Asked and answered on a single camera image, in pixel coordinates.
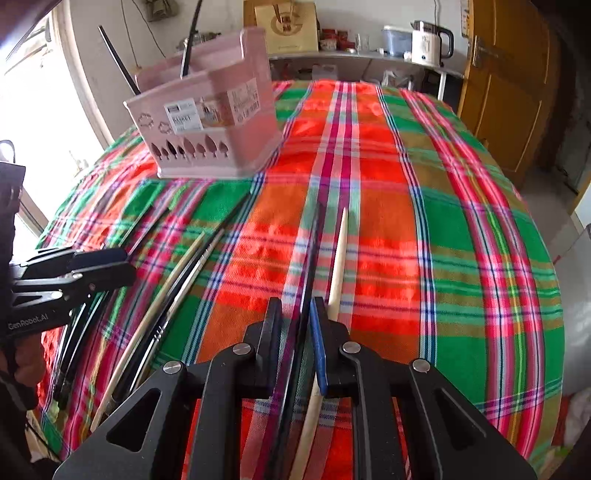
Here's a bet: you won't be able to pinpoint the steel pot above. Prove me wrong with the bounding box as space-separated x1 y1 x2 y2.
175 30 218 56

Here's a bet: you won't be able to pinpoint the tan paper bag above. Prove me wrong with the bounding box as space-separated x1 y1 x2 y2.
243 0 319 54

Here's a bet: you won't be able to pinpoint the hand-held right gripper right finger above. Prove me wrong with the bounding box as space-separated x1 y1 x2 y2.
309 298 539 480

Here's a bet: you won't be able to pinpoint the hanging cloth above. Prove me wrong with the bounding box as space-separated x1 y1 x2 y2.
143 0 169 23

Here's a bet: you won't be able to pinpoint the plaid tablecloth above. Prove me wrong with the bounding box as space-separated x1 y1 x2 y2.
34 79 566 480

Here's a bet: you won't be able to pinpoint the person's left hand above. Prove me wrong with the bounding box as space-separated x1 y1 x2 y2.
14 337 47 384

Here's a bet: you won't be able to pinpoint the metal shelf table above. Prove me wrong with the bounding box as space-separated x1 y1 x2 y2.
268 48 465 102

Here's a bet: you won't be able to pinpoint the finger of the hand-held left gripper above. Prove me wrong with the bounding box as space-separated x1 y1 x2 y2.
18 248 129 278
11 263 137 310

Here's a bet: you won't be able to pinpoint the red jars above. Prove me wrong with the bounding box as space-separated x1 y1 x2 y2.
321 28 358 52

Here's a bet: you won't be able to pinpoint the black chopstick with pale tip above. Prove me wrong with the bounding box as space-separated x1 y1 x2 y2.
127 228 226 393

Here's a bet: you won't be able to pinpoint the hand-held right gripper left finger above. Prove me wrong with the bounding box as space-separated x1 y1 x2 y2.
53 298 282 480

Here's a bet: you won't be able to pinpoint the pink plastic utensil holder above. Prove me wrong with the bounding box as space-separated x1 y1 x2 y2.
124 27 283 180

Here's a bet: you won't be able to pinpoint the clear plastic bag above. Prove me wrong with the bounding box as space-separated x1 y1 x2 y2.
381 69 411 88

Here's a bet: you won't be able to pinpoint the person's left forearm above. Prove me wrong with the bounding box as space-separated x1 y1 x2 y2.
0 369 40 462

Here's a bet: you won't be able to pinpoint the light wooden chopstick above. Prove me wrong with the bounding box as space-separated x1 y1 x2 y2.
288 208 349 480
90 232 206 433

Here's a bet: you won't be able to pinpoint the window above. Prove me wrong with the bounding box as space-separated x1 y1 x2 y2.
0 0 109 241

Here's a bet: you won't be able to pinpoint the translucent blue container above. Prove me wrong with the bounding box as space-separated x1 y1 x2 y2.
382 25 413 57

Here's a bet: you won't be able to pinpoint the white electric kettle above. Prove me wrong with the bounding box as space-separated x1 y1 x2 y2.
411 21 455 65

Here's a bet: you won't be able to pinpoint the wooden door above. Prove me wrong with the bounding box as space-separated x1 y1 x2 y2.
457 0 561 188

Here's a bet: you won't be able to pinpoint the brass door handle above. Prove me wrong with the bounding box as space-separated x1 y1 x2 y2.
471 37 502 70

